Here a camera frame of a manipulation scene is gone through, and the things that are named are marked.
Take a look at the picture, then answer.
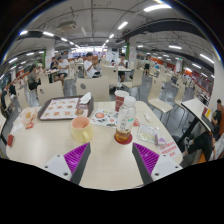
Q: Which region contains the beige table black edge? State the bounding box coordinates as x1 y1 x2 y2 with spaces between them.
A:
180 97 215 148

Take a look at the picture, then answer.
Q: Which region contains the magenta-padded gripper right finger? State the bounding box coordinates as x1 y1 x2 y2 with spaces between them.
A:
131 142 184 186

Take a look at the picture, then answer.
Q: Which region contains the white paper napkin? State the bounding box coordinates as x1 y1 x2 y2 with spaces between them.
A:
78 91 93 105

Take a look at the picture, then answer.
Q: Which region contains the group of ceiling lights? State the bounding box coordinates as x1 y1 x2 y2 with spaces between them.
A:
8 3 216 73

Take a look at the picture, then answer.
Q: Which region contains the ceiling air conditioner unit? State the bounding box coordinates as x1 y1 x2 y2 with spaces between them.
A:
57 20 77 33

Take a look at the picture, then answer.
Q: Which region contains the clear tea bottle white cap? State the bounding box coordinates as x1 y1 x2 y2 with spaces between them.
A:
114 96 137 144

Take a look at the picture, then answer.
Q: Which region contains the group of beige chairs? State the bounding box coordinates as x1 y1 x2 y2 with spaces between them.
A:
14 58 188 115

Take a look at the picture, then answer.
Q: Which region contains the white red-bordered paper sheet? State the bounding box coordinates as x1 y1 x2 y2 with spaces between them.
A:
9 122 25 135

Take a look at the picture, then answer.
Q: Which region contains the pale yellow mug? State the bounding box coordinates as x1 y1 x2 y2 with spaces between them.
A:
70 116 94 144

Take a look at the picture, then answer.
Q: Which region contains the clear plastic food bag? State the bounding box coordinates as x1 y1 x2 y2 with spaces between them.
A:
19 106 38 130

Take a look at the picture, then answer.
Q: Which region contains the flat round red coaster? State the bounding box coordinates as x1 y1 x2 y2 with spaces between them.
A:
113 133 134 146

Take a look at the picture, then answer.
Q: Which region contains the colourful printed leaflet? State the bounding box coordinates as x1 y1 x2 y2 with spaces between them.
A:
90 107 119 128

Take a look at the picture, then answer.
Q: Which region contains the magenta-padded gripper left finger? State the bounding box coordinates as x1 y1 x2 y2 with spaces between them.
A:
43 142 92 186

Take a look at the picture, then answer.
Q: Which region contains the red paper cup white lid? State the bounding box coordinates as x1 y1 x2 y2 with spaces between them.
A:
113 89 131 113

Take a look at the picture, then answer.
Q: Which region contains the small pink packet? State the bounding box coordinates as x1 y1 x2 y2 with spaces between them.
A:
154 134 168 150

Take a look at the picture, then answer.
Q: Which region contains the person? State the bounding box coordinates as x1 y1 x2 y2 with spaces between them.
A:
0 87 10 119
53 55 70 84
182 98 224 161
82 52 102 79
49 56 59 71
143 57 152 76
27 64 42 92
117 52 130 82
7 82 18 98

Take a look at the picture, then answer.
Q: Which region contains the clear plastic packet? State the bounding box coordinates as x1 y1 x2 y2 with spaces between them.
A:
136 123 161 145

